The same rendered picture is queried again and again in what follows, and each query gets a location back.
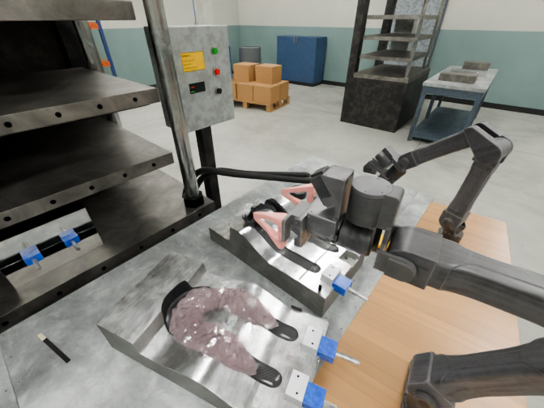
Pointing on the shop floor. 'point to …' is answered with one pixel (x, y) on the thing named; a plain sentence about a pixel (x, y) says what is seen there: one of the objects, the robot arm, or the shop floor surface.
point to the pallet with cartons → (260, 85)
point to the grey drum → (249, 54)
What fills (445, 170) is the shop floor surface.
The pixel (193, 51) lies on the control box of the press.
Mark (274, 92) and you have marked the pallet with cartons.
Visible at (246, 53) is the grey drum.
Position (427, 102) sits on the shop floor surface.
